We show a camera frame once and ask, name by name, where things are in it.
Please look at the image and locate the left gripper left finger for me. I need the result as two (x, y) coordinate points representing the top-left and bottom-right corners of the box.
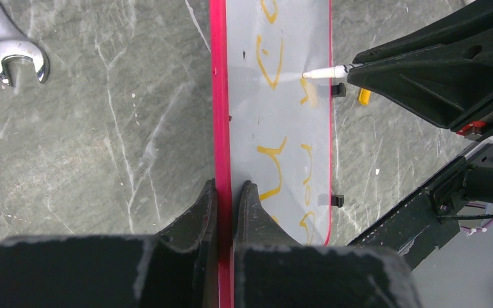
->
(0, 180), (219, 307)

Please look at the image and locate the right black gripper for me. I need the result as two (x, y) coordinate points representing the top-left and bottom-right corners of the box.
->
(347, 0), (493, 139)

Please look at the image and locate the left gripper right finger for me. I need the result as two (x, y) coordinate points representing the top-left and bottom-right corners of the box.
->
(234, 181), (421, 307)

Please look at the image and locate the yellow marker cap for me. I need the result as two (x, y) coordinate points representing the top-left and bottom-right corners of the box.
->
(358, 89), (371, 106)

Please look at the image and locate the white whiteboard marker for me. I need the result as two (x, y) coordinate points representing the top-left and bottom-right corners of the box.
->
(302, 64), (363, 79)

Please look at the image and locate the whiteboard with red frame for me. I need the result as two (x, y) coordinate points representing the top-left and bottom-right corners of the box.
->
(209, 1), (332, 307)

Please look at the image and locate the silver wrench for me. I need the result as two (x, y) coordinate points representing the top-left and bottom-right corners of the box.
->
(0, 5), (49, 87)

